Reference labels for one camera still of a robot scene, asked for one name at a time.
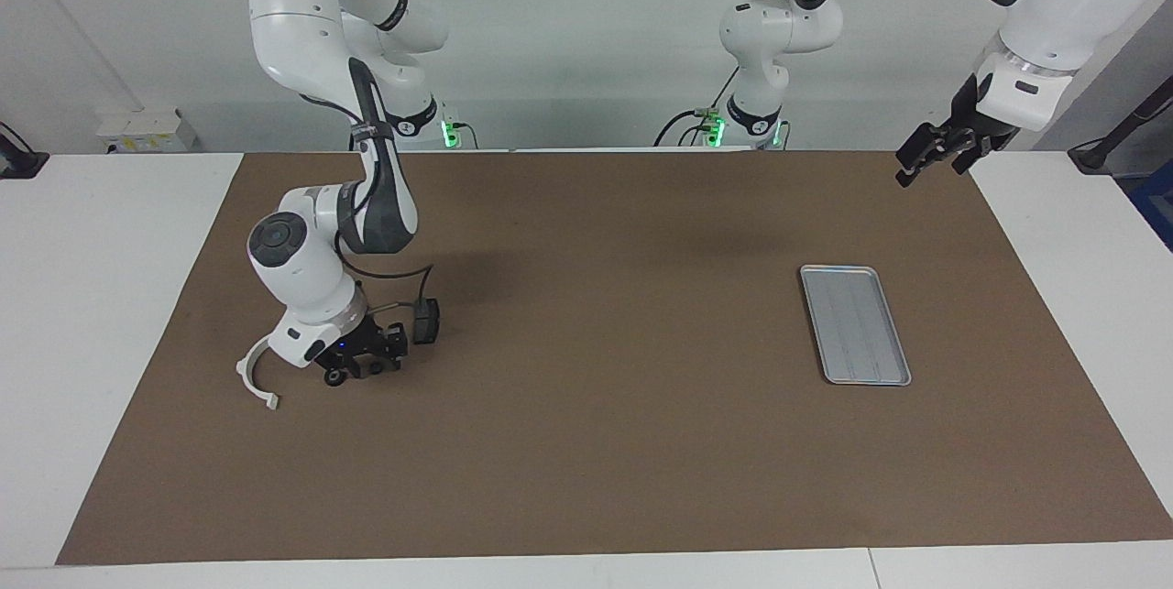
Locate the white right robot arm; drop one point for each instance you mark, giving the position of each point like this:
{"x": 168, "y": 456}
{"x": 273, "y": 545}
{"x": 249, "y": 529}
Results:
{"x": 293, "y": 12}

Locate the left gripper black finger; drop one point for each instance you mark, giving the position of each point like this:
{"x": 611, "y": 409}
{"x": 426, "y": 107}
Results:
{"x": 971, "y": 158}
{"x": 926, "y": 149}

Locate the black clamp mount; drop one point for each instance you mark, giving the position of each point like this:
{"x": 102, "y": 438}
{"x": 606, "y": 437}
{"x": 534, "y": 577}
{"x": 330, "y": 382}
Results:
{"x": 18, "y": 160}

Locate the brown table mat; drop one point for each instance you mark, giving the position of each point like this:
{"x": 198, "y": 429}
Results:
{"x": 586, "y": 442}

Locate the blue box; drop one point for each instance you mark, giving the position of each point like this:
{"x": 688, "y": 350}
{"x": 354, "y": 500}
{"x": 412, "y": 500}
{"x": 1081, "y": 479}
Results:
{"x": 1156, "y": 209}

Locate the white semicircular bracket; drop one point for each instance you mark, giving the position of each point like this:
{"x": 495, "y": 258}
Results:
{"x": 247, "y": 374}

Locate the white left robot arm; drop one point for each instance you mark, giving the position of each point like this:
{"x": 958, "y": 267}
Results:
{"x": 1072, "y": 12}

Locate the rectangular dark brake pad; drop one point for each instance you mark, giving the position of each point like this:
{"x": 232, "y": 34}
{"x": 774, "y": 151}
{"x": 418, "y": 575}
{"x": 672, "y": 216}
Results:
{"x": 427, "y": 323}

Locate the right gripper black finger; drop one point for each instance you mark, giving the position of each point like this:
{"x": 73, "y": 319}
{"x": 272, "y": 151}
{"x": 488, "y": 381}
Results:
{"x": 392, "y": 343}
{"x": 353, "y": 367}

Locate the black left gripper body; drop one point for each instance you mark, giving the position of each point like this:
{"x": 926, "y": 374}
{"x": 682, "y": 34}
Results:
{"x": 976, "y": 122}

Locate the silver metal tray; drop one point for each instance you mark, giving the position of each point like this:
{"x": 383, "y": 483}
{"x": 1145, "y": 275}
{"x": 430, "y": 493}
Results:
{"x": 857, "y": 323}

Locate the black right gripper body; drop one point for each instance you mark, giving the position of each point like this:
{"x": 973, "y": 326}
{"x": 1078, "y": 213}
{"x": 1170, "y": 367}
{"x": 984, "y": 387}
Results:
{"x": 353, "y": 343}

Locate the large black bearing gear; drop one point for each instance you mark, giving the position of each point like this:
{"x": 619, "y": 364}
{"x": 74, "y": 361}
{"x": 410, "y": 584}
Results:
{"x": 334, "y": 378}

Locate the white wall socket box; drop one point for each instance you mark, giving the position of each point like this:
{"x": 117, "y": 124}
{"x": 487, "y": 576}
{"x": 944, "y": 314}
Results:
{"x": 142, "y": 129}

